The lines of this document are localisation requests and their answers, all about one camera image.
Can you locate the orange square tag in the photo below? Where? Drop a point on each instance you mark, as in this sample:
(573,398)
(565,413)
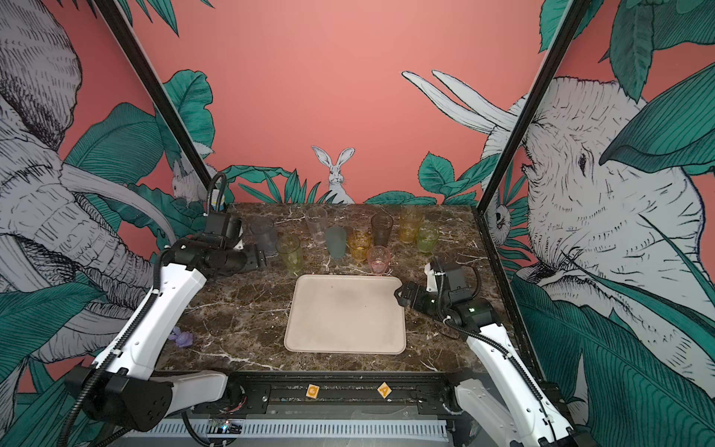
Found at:
(312,392)

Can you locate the teal frosted glass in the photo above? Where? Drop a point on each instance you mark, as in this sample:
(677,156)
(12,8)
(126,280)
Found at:
(336,238)

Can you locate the clear tall glass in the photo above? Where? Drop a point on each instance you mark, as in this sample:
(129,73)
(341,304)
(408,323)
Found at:
(316,220)

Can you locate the amber short glass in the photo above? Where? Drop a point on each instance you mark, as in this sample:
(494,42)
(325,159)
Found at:
(359,243)

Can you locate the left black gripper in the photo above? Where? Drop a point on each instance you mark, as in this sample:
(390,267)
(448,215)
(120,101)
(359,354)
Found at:
(256,257)

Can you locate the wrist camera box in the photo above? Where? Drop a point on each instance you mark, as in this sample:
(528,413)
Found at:
(448,281)
(224,229)

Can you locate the orange diamond tag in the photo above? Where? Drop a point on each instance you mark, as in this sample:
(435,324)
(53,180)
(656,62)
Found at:
(384,390)

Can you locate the green short glass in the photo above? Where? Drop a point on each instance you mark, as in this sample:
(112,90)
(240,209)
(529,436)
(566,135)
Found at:
(427,237)

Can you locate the grey-blue translucent glass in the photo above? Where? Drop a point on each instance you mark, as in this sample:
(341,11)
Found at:
(264,232)

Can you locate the yellow tall glass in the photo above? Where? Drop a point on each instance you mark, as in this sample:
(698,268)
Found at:
(411,218)

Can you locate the light green translucent glass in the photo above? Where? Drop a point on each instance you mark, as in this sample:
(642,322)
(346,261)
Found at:
(290,250)

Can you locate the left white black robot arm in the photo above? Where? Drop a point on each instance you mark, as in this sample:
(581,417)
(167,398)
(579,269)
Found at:
(120,386)

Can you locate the white ventilated strip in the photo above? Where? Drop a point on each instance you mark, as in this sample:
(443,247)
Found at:
(420,430)

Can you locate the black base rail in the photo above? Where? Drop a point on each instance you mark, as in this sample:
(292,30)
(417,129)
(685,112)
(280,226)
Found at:
(431,393)

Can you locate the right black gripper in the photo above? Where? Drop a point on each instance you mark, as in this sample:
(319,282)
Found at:
(411,287)

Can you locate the purple small toy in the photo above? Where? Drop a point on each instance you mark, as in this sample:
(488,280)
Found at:
(181,339)

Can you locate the pink short glass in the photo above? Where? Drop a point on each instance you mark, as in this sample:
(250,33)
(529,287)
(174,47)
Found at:
(379,258)

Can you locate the left black frame post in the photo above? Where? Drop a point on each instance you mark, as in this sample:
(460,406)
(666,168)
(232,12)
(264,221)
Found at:
(115,19)

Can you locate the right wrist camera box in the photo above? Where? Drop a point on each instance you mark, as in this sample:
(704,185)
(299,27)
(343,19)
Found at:
(448,281)

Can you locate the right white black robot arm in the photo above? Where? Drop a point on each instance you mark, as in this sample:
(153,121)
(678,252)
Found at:
(522,414)

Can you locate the right black frame post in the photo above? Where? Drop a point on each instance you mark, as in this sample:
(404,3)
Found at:
(570,22)

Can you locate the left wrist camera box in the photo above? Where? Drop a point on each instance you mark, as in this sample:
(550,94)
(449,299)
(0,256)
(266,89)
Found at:
(224,229)

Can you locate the black frame post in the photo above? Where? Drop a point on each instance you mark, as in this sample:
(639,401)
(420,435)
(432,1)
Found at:
(570,22)
(115,19)

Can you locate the beige rectangular tray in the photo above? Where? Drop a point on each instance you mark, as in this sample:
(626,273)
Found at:
(340,314)

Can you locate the dark smoky tall glass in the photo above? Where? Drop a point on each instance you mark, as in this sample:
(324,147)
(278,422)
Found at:
(381,225)

